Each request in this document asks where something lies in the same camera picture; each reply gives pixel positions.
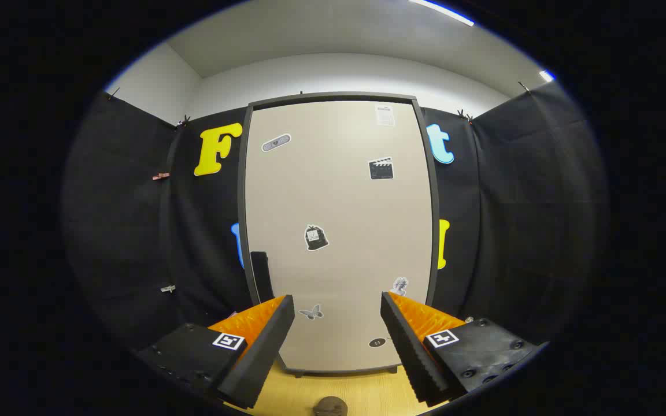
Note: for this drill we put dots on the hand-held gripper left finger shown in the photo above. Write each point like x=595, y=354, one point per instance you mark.
x=263, y=352

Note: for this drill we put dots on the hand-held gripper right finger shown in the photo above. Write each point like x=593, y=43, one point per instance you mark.
x=411, y=352

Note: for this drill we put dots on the brown fuzzy shoe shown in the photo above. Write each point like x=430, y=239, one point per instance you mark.
x=330, y=407

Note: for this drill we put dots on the grey shoe cabinet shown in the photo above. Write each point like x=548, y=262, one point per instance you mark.
x=333, y=96

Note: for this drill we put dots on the silver metal clip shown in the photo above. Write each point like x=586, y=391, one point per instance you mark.
x=167, y=288

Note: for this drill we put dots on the black binder clip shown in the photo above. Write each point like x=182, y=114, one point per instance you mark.
x=524, y=86
x=463, y=114
x=182, y=121

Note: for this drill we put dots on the ceiling light strip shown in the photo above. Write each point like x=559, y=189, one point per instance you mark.
x=443, y=12

